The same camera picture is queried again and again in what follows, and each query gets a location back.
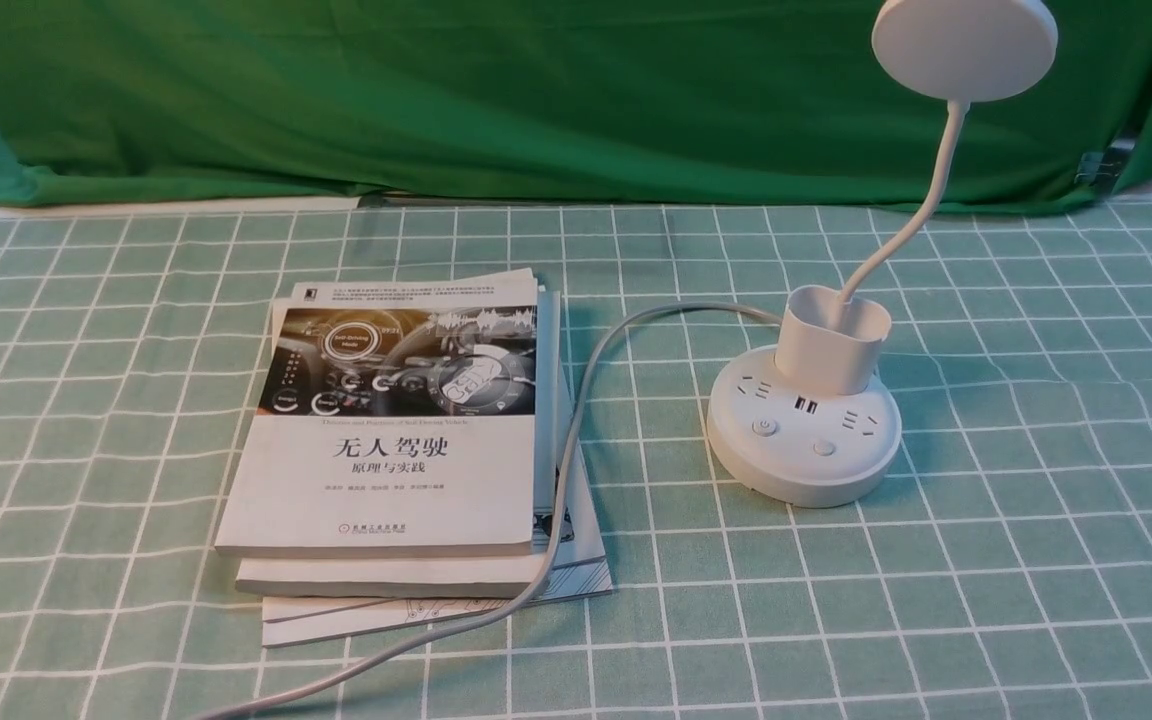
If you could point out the white desk lamp with base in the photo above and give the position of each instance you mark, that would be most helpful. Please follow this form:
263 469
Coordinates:
808 421

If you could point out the top white self-driving book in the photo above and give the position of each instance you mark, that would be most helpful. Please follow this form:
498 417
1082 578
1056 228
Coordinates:
396 470

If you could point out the bottom thin white book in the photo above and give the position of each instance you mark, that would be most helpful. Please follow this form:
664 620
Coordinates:
580 570

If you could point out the green backdrop cloth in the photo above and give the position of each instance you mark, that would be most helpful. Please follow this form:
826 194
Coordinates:
739 102

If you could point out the green checkered tablecloth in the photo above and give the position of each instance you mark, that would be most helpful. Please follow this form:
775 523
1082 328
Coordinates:
1003 568

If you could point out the metal binder clip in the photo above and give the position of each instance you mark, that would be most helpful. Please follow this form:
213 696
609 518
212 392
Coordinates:
1099 171

